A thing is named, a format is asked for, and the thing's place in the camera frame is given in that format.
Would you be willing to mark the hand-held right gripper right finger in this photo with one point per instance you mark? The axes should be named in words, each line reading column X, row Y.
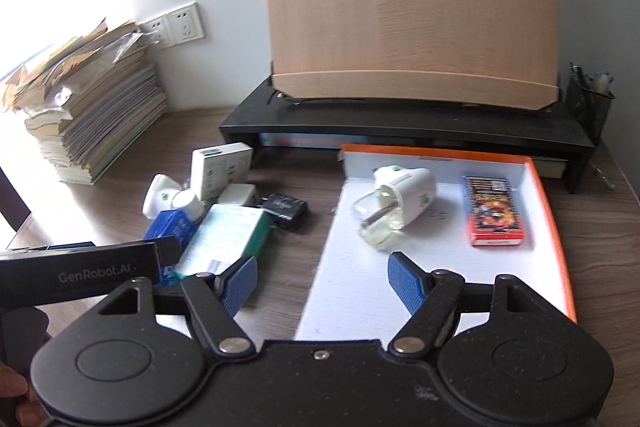
column 404, row 281

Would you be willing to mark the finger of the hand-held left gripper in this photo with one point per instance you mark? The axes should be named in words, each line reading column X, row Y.
column 169, row 251

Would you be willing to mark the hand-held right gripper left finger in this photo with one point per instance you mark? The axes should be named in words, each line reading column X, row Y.
column 241, row 283

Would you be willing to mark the person's left hand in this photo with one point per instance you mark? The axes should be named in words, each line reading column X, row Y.
column 12, row 382

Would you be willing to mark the blue box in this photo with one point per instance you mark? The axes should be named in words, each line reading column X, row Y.
column 167, row 227

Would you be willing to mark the green and white box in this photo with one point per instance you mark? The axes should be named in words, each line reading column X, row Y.
column 225, row 237

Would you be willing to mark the white plug-in repellent heater with bottle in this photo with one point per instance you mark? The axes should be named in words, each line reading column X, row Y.
column 405, row 197

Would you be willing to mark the black power adapter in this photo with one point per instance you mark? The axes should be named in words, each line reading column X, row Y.
column 284, row 209

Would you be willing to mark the white power adapter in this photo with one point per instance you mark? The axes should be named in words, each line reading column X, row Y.
column 236, row 195

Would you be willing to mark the white cardboard box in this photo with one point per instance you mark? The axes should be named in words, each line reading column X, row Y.
column 220, row 172

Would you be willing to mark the red playing card box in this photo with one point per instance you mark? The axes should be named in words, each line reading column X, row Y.
column 492, row 212

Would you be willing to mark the stack of books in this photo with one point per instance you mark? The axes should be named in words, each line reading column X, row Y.
column 105, row 122

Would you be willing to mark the black desk riser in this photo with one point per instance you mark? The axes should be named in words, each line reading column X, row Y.
column 400, row 122

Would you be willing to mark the white book under riser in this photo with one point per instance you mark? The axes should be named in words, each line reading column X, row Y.
column 552, row 167

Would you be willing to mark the pile of loose papers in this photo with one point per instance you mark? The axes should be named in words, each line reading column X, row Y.
column 70, row 57

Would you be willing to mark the black mesh pen holder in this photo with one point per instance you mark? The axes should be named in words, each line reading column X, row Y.
column 592, row 112

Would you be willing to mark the curved wooden board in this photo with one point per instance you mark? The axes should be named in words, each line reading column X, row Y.
column 410, row 7

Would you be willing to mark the black board bracket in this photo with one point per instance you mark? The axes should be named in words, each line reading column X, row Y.
column 271, row 82

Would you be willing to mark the white wall socket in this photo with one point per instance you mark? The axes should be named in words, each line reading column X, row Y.
column 185, row 23
column 155, row 29

